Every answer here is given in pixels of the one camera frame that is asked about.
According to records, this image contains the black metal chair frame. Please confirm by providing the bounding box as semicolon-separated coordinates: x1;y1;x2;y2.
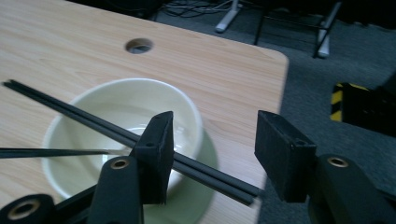
252;0;343;60

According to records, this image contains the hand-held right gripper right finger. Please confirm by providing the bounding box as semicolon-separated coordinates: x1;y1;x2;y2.
254;110;318;203

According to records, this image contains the cream ceramic bowl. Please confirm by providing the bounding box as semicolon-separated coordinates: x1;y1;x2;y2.
41;77;205;201

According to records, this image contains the round table cable hole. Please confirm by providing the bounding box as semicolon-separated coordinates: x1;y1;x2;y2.
124;37;154;55

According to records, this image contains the black yellow striped base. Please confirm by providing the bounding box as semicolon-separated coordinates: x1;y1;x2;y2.
330;81;396;138

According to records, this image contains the black chopstick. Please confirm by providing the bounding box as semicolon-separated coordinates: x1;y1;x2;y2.
1;79;262;200
1;81;258;207
0;147;133;160

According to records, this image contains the bundle of floor cables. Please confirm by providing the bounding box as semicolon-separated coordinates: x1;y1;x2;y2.
160;0;236;19

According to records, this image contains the white desk leg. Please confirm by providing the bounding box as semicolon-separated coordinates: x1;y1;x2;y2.
317;1;343;59
214;0;244;34

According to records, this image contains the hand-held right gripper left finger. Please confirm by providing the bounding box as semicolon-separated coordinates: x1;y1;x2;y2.
130;110;176;205

